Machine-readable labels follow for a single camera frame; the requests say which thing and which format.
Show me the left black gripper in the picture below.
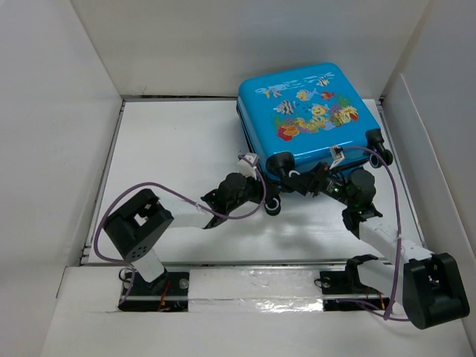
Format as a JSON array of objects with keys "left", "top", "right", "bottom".
[{"left": 226, "top": 171, "right": 277, "bottom": 213}]

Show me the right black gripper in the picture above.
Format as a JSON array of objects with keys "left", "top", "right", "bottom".
[{"left": 282, "top": 162, "right": 354, "bottom": 208}]

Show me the blue hard-shell suitcase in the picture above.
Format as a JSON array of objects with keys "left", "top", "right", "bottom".
[{"left": 237, "top": 63, "right": 393, "bottom": 198}]

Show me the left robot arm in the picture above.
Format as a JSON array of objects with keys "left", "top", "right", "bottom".
[{"left": 99, "top": 173, "right": 280, "bottom": 295}]

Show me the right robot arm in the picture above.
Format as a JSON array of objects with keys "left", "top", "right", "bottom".
[{"left": 282, "top": 163, "right": 470, "bottom": 329}]

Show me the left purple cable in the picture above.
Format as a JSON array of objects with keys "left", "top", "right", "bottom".
[{"left": 92, "top": 154, "right": 268, "bottom": 309}]

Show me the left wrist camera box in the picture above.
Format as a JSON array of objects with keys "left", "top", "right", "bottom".
[{"left": 237, "top": 152, "right": 260, "bottom": 180}]

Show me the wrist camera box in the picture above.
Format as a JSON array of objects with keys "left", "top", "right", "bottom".
[
  {"left": 237, "top": 152, "right": 260, "bottom": 180},
  {"left": 329, "top": 145, "right": 345, "bottom": 170}
]

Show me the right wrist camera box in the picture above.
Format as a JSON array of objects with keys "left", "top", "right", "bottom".
[{"left": 329, "top": 145, "right": 345, "bottom": 170}]

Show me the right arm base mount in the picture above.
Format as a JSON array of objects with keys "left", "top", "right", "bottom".
[{"left": 314, "top": 271, "right": 390, "bottom": 312}]

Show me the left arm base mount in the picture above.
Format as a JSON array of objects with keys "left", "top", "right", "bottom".
[{"left": 118, "top": 270, "right": 190, "bottom": 312}]

